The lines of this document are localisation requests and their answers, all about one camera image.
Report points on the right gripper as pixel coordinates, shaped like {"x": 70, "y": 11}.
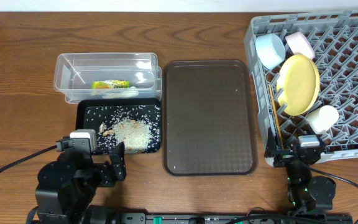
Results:
{"x": 289, "y": 156}

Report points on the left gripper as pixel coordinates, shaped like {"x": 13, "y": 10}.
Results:
{"x": 105, "y": 172}

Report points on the wooden chopstick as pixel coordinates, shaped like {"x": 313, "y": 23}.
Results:
{"x": 276, "y": 117}

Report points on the white cup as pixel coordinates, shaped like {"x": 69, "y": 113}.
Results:
{"x": 322, "y": 119}

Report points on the green snack wrapper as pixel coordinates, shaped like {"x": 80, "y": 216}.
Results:
{"x": 110, "y": 84}

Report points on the yellow plate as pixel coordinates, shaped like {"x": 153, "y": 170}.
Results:
{"x": 299, "y": 79}

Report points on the light blue bowl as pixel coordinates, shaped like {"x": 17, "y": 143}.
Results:
{"x": 270, "y": 50}

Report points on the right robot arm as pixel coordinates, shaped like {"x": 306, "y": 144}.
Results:
{"x": 311, "y": 196}

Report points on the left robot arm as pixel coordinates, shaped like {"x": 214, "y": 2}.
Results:
{"x": 68, "y": 185}

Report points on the rice and peanut waste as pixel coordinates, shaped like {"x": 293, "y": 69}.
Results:
{"x": 132, "y": 133}

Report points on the black waste tray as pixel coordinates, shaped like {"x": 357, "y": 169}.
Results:
{"x": 82, "y": 118}

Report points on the grey dishwasher rack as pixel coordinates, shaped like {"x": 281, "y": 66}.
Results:
{"x": 334, "y": 39}

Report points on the brown serving tray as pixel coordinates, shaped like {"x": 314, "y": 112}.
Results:
{"x": 208, "y": 122}

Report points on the clear plastic bin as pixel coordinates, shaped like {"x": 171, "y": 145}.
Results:
{"x": 75, "y": 73}

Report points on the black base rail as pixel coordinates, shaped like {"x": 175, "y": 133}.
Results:
{"x": 253, "y": 216}

